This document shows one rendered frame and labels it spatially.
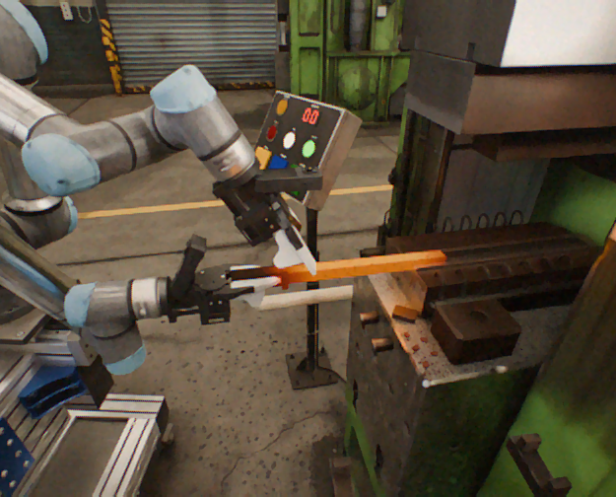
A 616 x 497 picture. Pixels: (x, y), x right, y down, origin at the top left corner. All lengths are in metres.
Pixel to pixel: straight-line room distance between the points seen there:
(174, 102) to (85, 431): 1.28
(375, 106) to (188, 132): 5.18
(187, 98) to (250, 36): 7.97
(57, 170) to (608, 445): 0.80
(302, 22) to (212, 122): 4.96
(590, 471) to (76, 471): 1.35
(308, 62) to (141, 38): 3.98
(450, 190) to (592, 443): 0.56
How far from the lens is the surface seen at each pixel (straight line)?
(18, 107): 0.62
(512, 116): 0.64
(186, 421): 1.76
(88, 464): 1.53
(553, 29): 0.58
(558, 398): 0.75
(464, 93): 0.60
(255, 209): 0.60
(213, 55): 8.49
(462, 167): 0.97
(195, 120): 0.55
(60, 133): 0.56
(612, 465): 0.73
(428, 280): 0.75
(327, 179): 1.08
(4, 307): 1.11
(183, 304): 0.73
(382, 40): 5.61
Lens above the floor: 1.43
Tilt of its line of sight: 33 degrees down
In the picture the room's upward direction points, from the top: straight up
